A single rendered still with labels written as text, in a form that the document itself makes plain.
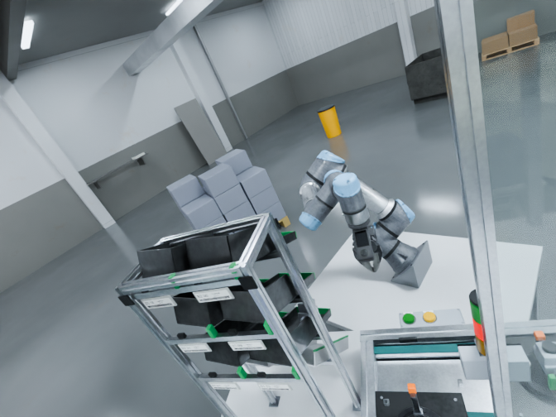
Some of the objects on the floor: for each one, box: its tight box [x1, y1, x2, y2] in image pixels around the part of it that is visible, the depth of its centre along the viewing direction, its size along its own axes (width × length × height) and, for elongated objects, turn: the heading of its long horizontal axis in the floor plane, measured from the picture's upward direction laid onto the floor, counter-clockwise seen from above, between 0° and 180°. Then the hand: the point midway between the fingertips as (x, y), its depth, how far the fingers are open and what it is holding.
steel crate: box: [405, 48, 448, 104], centre depth 637 cm, size 99×120×85 cm
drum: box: [317, 104, 342, 138], centre depth 688 cm, size 42×42×68 cm
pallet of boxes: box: [166, 149, 290, 234], centre depth 404 cm, size 115×77×114 cm
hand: (373, 270), depth 99 cm, fingers closed
